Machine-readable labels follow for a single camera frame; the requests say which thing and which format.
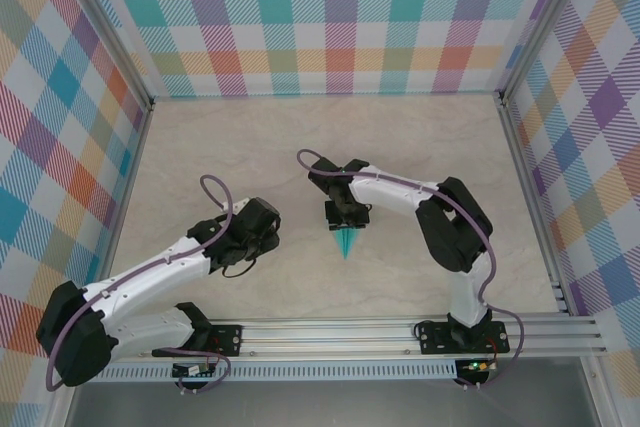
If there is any light blue paper sheet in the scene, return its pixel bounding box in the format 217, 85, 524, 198
331, 225, 363, 262

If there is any small black circuit board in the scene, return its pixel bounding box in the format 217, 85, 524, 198
172, 362, 216, 379

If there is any grey metal panel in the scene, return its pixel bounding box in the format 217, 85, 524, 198
64, 379, 601, 427

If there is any small circuit board green light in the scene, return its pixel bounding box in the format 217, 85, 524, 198
462, 359, 499, 374

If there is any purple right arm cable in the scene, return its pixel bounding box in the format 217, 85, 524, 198
296, 148, 525, 391

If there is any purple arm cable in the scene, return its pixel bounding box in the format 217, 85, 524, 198
296, 148, 525, 391
45, 174, 237, 395

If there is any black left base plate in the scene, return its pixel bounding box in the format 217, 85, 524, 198
152, 324, 244, 359

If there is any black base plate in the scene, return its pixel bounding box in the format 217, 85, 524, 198
418, 320, 511, 356
152, 324, 244, 359

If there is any long aluminium base rail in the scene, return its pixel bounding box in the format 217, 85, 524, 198
54, 314, 609, 363

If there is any thin black wire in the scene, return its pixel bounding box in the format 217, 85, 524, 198
413, 310, 454, 339

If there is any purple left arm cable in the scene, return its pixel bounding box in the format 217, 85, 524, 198
45, 174, 237, 395

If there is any aluminium side rail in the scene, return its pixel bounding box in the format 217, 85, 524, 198
497, 96, 574, 318
92, 101, 156, 308

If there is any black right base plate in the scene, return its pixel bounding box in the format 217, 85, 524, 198
418, 320, 511, 356

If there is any perforated grey cable tray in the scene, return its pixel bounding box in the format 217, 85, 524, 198
94, 364, 459, 382

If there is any aluminium frame post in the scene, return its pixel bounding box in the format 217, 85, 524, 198
494, 0, 594, 108
52, 0, 156, 113

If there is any aluminium frame leg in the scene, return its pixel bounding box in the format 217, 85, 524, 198
579, 354, 611, 427
44, 385, 81, 427

